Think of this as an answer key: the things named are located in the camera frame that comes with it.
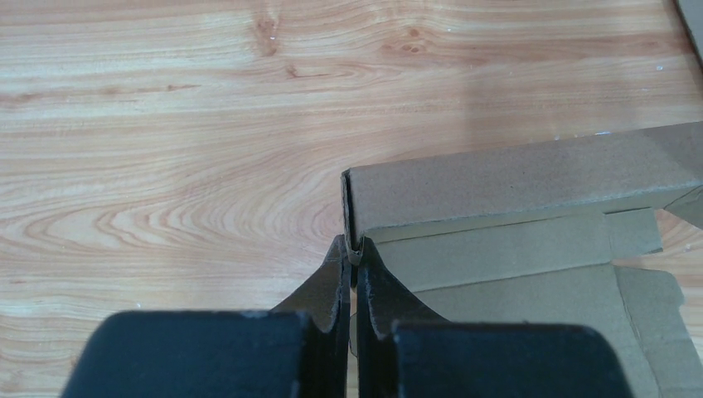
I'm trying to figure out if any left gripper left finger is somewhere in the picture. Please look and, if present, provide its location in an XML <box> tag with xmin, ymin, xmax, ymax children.
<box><xmin>62</xmin><ymin>235</ymin><xmax>351</xmax><ymax>397</ymax></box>

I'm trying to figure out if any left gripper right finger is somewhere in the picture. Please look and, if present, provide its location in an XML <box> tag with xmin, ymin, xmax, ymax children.
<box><xmin>356</xmin><ymin>238</ymin><xmax>632</xmax><ymax>397</ymax></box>

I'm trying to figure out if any small brown cardboard box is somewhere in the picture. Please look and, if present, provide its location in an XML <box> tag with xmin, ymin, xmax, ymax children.
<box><xmin>342</xmin><ymin>122</ymin><xmax>702</xmax><ymax>397</ymax></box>

